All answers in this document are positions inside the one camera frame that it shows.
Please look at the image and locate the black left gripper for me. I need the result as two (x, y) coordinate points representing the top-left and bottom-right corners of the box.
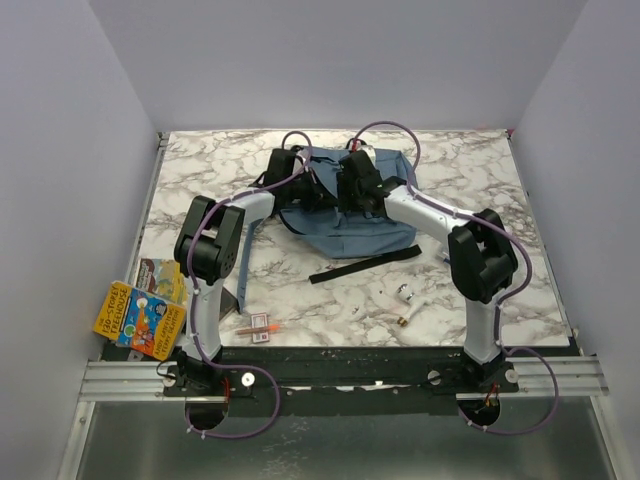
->
(283, 167), (338, 213)

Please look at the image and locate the blue student backpack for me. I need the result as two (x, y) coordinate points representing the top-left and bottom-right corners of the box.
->
(236, 147), (420, 313)

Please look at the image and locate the dark red notebook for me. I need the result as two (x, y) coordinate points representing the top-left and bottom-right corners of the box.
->
(219, 287), (239, 322)

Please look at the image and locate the small white red card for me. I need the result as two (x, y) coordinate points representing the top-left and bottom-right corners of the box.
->
(251, 313), (270, 344)

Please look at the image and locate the orange pencil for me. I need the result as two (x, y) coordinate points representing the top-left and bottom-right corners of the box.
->
(235, 324), (281, 335)

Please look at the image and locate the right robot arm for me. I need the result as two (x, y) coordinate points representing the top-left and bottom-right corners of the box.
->
(337, 150), (518, 392)

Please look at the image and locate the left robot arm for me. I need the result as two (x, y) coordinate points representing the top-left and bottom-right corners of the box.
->
(174, 147), (311, 395)

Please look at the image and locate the yellow illustrated book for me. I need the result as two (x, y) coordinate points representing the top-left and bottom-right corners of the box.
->
(134, 258), (188, 307)

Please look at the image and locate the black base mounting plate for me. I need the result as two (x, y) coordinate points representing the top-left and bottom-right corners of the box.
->
(99, 344), (586, 419)

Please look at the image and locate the yellow treehouse book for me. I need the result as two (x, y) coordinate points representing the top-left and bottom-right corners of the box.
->
(93, 281), (187, 361)

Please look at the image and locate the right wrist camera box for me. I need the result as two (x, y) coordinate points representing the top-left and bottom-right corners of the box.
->
(349, 140), (376, 164)

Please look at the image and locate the aluminium frame rail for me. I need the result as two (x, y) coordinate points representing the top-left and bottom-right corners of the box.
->
(77, 357), (186, 401)

